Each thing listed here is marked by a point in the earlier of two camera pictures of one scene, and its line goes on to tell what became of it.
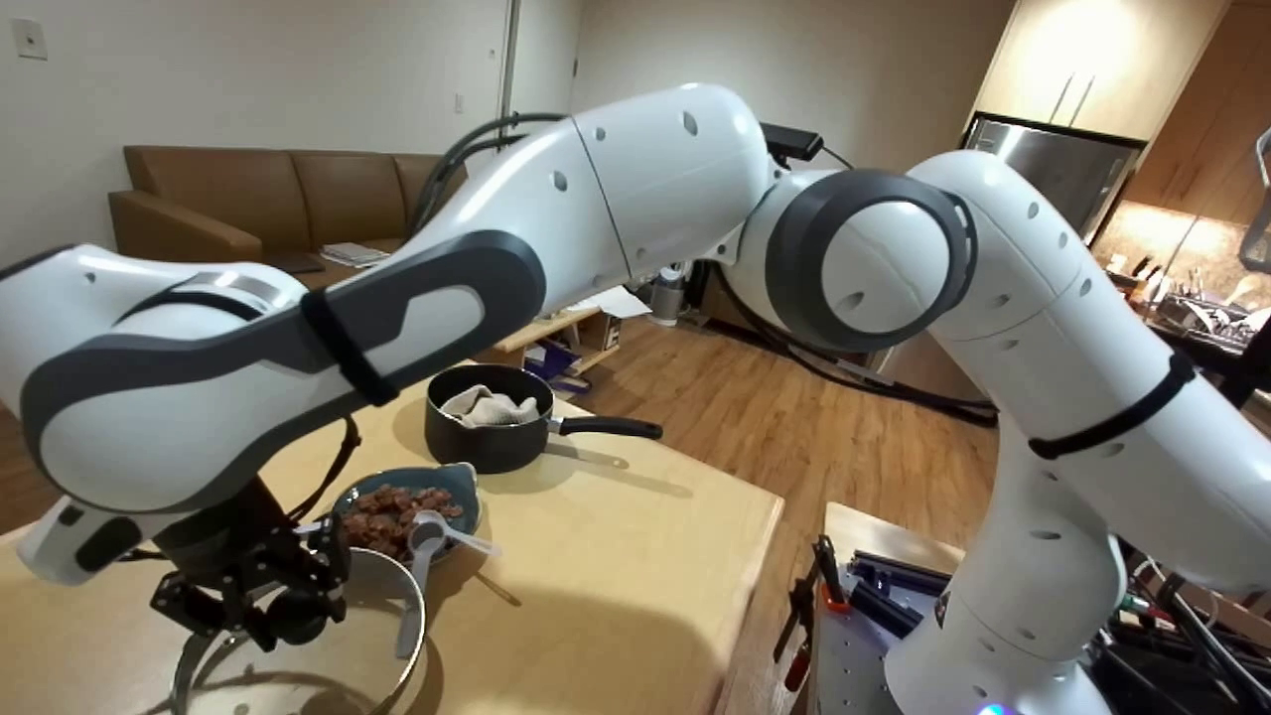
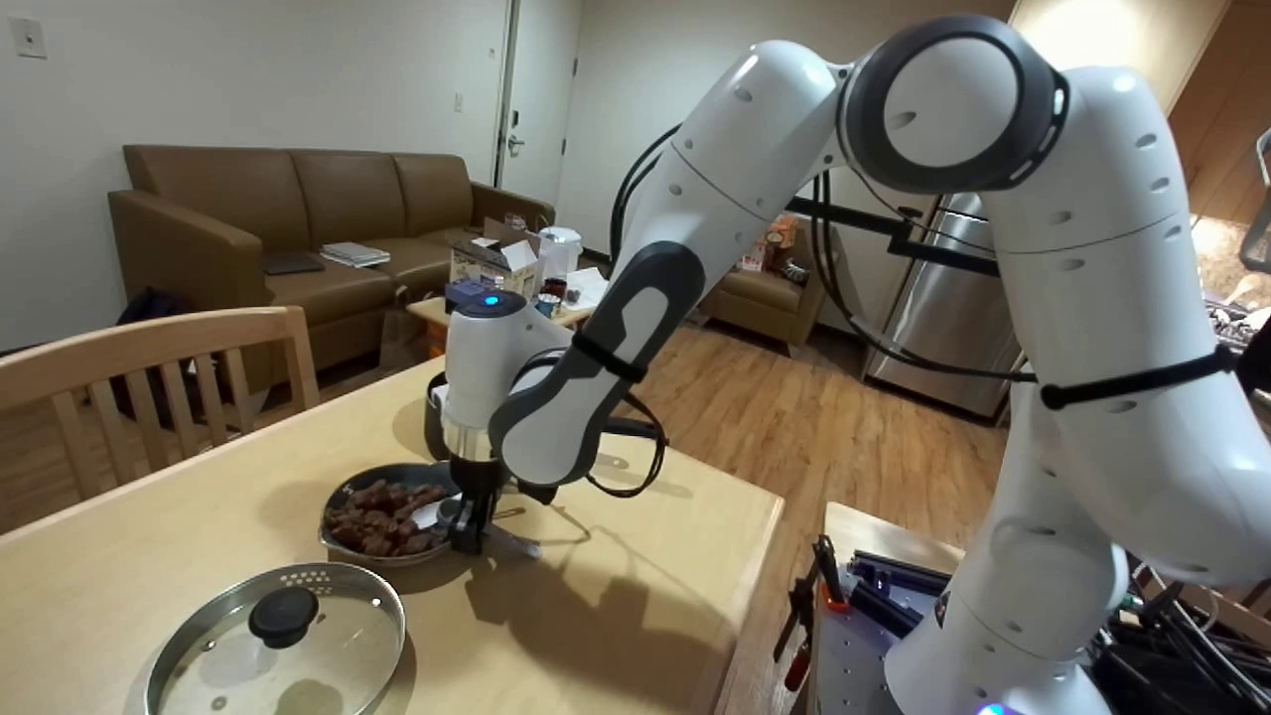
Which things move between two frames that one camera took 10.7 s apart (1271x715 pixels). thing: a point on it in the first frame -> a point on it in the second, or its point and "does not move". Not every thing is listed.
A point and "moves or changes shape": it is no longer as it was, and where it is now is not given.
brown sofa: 303,208 does not move
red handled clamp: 801,612 does not move
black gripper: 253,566 -> 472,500
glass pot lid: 356,659 moves or changes shape
